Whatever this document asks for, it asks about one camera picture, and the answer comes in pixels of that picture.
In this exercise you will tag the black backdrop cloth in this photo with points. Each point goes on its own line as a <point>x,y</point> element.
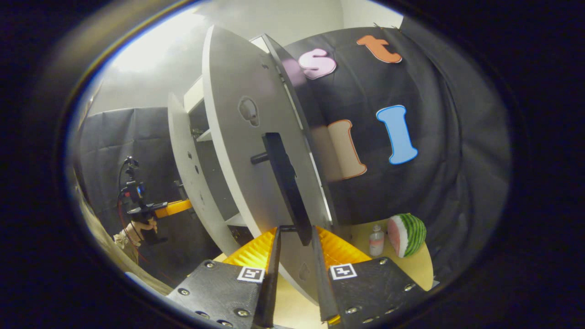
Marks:
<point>105,137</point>
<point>434,205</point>

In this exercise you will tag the beige double-door shoe cabinet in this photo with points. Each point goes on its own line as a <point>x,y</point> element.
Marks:
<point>290,75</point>

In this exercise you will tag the white cabinet shelf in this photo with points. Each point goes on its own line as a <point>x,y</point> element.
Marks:
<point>205,135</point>
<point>235,220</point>

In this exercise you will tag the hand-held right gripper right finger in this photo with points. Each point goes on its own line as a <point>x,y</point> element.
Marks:
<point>322,283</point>

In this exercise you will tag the beige cabinet drawer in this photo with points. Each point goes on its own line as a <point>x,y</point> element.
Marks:
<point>194,93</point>

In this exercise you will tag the small clear bottle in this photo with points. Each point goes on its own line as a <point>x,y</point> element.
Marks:
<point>376,242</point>

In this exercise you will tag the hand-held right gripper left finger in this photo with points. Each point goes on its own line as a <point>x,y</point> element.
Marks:
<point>269,283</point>

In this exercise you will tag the watermelon slice toy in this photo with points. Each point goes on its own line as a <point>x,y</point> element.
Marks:
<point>409,235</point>

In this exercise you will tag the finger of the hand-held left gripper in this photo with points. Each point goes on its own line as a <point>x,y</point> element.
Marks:
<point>176,208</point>

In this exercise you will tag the beige cabinet door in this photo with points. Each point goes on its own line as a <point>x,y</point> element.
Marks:
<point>237,151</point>
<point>183,151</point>

